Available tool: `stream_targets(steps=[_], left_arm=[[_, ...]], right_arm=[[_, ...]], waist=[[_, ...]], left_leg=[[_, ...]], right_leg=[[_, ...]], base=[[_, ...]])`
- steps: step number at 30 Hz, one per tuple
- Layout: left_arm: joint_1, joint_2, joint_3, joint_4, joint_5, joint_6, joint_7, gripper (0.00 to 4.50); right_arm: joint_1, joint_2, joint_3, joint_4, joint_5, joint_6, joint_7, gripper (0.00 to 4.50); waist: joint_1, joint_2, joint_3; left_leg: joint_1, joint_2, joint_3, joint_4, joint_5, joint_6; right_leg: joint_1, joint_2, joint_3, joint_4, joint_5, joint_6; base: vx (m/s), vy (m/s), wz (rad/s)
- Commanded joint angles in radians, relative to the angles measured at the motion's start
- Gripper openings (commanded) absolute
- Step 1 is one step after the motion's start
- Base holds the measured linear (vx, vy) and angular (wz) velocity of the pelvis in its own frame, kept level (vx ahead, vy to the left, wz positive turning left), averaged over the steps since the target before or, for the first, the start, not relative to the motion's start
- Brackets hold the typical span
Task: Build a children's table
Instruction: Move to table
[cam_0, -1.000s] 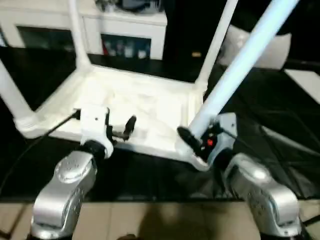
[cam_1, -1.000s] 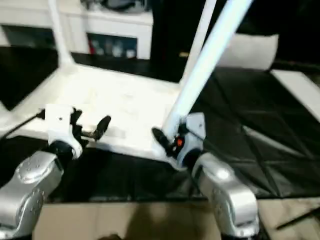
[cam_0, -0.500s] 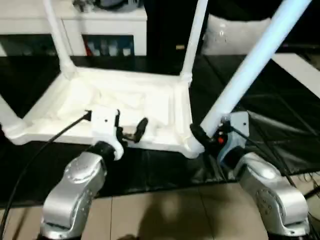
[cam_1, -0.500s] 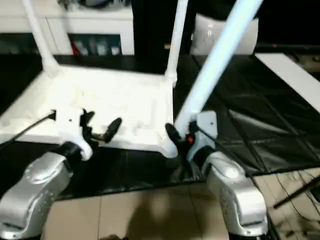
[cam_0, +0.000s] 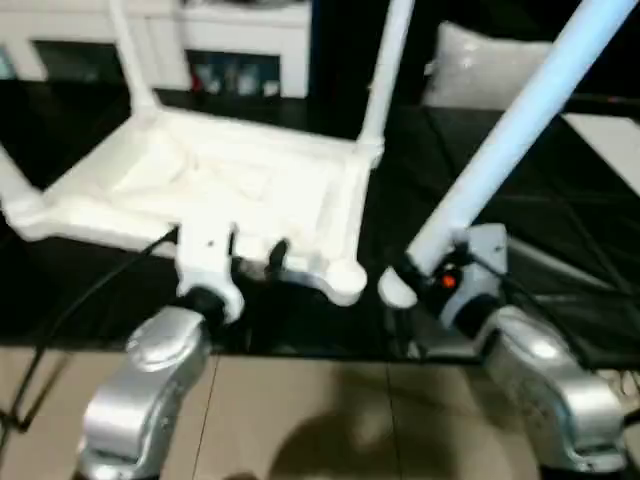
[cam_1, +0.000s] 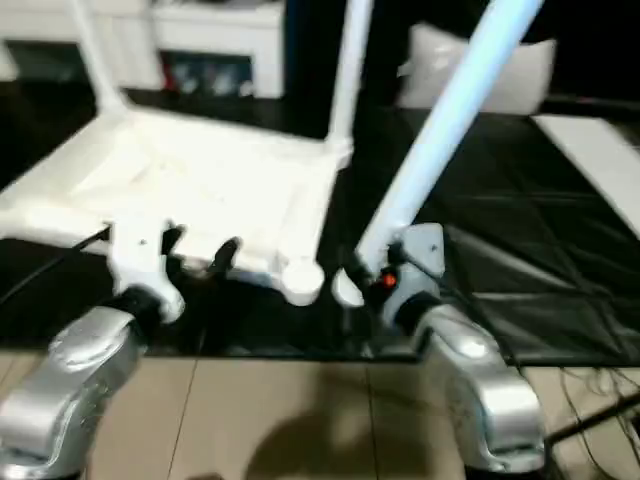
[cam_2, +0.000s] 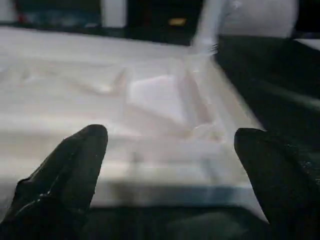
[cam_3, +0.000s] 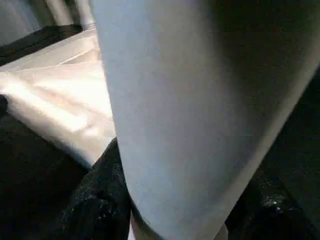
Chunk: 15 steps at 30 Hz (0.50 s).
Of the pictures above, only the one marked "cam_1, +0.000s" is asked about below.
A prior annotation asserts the white plastic table leg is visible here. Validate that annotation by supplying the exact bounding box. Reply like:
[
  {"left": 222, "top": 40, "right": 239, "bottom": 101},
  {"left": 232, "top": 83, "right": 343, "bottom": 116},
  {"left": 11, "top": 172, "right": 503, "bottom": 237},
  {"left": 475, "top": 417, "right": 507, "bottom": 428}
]
[
  {"left": 69, "top": 0, "right": 132, "bottom": 121},
  {"left": 330, "top": 0, "right": 546, "bottom": 309},
  {"left": 322, "top": 0, "right": 375, "bottom": 151}
]

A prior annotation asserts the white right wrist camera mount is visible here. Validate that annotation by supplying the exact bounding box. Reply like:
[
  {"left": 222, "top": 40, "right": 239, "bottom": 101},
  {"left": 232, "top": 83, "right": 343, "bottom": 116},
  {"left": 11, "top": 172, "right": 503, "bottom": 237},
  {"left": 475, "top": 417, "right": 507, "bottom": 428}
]
[{"left": 382, "top": 223, "right": 447, "bottom": 326}]

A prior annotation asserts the black metal stand leg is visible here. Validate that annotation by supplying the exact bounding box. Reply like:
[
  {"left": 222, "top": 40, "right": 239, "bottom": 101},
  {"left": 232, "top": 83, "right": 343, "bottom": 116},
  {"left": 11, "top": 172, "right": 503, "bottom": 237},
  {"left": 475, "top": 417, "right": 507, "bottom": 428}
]
[{"left": 544, "top": 392, "right": 640, "bottom": 444}]

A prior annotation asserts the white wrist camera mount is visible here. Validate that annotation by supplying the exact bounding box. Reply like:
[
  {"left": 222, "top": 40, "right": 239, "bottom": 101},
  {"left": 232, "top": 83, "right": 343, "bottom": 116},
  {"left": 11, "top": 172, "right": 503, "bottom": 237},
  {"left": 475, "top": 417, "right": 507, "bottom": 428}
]
[
  {"left": 103, "top": 218, "right": 187, "bottom": 325},
  {"left": 382, "top": 223, "right": 447, "bottom": 326}
]

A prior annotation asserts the black table mat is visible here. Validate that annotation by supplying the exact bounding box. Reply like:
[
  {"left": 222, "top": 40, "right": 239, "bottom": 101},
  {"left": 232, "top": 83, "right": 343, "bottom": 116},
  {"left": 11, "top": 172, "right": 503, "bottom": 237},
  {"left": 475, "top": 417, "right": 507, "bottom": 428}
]
[{"left": 0, "top": 82, "right": 640, "bottom": 366}]

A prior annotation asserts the white glass-door cabinet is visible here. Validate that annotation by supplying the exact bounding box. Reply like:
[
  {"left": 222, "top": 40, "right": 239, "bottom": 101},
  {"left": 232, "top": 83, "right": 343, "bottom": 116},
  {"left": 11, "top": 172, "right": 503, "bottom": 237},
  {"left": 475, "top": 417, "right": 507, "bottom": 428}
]
[{"left": 0, "top": 0, "right": 284, "bottom": 99}]

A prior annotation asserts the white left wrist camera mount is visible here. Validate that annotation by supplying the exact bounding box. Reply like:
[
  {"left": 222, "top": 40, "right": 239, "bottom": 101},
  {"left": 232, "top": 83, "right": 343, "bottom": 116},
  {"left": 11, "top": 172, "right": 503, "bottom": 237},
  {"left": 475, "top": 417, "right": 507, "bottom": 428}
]
[{"left": 103, "top": 218, "right": 187, "bottom": 325}]

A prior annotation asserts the grey pillow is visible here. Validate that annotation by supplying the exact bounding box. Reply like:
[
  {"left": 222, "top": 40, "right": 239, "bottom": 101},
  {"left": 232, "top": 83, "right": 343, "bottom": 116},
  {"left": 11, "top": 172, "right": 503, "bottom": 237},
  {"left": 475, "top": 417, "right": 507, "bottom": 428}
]
[{"left": 397, "top": 22, "right": 559, "bottom": 115}]

